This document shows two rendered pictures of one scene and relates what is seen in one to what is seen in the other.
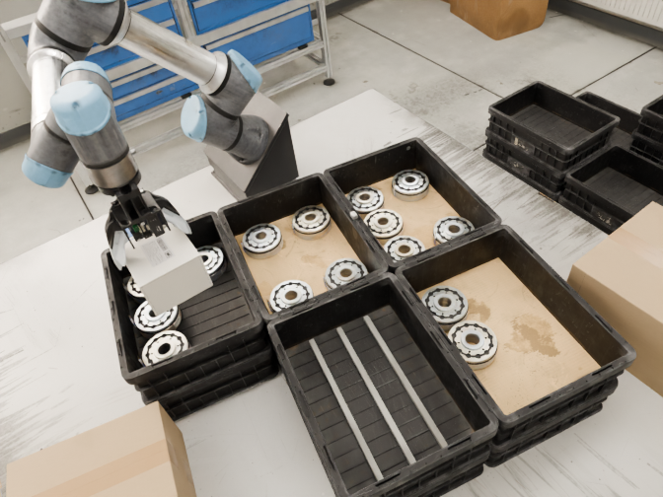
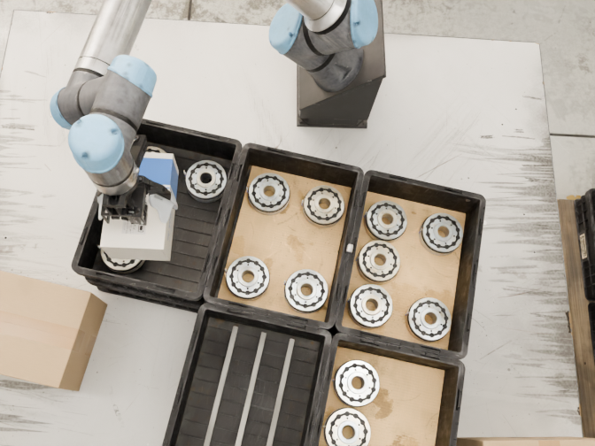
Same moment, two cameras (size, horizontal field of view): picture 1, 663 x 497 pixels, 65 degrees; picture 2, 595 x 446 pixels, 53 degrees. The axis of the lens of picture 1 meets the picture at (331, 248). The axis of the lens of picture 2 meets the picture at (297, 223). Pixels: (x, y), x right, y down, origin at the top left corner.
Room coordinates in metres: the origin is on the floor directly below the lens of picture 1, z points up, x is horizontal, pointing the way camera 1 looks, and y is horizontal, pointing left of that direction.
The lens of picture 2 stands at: (0.49, -0.07, 2.26)
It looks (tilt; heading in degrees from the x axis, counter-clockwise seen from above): 72 degrees down; 19
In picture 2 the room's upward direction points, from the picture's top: 12 degrees clockwise
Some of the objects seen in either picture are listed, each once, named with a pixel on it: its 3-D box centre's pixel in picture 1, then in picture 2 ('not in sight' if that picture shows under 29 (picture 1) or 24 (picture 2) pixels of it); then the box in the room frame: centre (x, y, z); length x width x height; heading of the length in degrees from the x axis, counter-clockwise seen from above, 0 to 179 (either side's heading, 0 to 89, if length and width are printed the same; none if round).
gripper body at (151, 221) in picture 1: (132, 204); (123, 192); (0.70, 0.33, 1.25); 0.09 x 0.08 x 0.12; 28
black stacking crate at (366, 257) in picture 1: (300, 253); (285, 239); (0.87, 0.08, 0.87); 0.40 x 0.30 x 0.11; 17
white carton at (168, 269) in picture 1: (158, 254); (142, 206); (0.72, 0.34, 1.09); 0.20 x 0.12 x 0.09; 28
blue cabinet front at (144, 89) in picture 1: (120, 65); not in sight; (2.62, 0.93, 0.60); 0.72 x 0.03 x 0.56; 118
